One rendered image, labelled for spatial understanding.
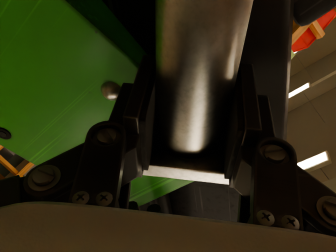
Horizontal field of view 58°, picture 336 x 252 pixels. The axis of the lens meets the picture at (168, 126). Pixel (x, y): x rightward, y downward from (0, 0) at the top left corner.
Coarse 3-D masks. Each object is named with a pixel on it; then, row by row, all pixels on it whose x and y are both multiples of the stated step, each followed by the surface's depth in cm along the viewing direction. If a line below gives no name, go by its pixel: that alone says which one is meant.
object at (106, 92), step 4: (104, 84) 15; (108, 84) 15; (112, 84) 15; (116, 84) 15; (100, 88) 15; (104, 88) 15; (108, 88) 15; (112, 88) 15; (116, 88) 15; (104, 92) 15; (108, 92) 15; (112, 92) 15; (116, 92) 15; (104, 96) 15; (108, 96) 15; (112, 96) 15; (116, 96) 15
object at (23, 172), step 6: (0, 150) 542; (6, 150) 539; (0, 156) 521; (6, 156) 546; (12, 156) 582; (0, 162) 522; (6, 162) 523; (30, 162) 551; (12, 168) 526; (24, 168) 538; (30, 168) 556; (0, 174) 550; (18, 174) 525; (24, 174) 541
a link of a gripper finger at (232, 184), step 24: (240, 72) 12; (240, 96) 11; (264, 96) 12; (240, 120) 10; (264, 120) 11; (240, 144) 10; (240, 168) 10; (240, 192) 10; (312, 192) 9; (312, 216) 8
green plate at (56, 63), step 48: (0, 0) 12; (48, 0) 12; (96, 0) 16; (0, 48) 14; (48, 48) 14; (96, 48) 13; (0, 96) 16; (48, 96) 16; (96, 96) 15; (0, 144) 19; (48, 144) 19; (144, 192) 21
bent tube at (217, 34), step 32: (160, 0) 9; (192, 0) 8; (224, 0) 8; (160, 32) 9; (192, 32) 9; (224, 32) 9; (160, 64) 10; (192, 64) 9; (224, 64) 10; (160, 96) 11; (192, 96) 10; (224, 96) 11; (160, 128) 12; (192, 128) 11; (224, 128) 12; (160, 160) 12; (192, 160) 13
